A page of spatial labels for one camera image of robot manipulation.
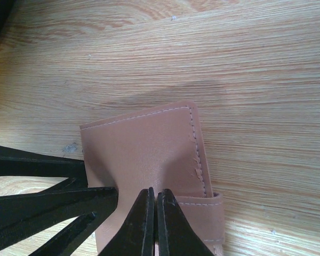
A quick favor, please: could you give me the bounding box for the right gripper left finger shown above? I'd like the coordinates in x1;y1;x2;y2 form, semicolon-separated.
99;188;155;256

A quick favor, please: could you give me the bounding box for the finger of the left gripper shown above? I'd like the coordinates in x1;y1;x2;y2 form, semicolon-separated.
0;146;87;189
0;187;118;255

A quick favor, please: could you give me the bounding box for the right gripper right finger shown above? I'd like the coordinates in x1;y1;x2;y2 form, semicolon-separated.
157;189;213;256

